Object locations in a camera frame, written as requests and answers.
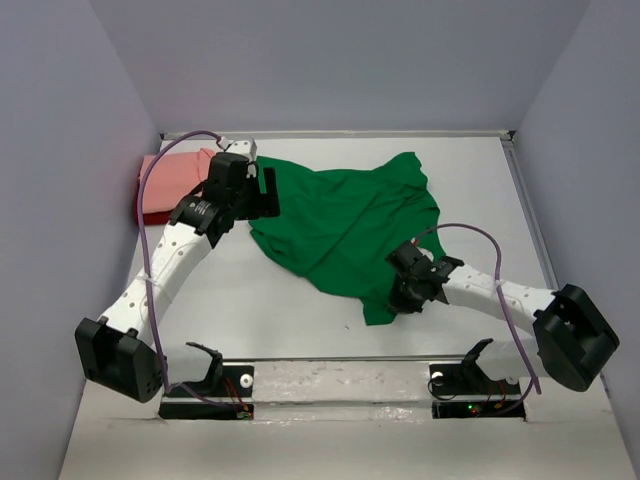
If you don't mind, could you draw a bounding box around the green t shirt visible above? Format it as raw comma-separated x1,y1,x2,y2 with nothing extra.
250,152,440,326

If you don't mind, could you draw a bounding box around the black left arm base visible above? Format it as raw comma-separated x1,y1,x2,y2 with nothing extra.
158,362,255,421

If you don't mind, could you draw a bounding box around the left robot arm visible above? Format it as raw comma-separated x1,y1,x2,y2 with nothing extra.
74,152,281,403

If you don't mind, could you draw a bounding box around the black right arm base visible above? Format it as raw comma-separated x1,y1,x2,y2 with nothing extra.
427,339,526,420

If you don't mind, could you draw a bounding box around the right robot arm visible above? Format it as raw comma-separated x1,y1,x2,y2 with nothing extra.
386,241,620,392

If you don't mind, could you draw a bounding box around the pink t shirt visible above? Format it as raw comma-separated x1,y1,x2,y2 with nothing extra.
142,148,215,215

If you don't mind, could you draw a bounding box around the dark red t shirt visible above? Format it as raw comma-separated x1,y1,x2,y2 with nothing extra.
142,172,177,225

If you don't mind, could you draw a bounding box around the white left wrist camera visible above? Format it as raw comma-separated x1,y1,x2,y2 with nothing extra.
217,137,257,161

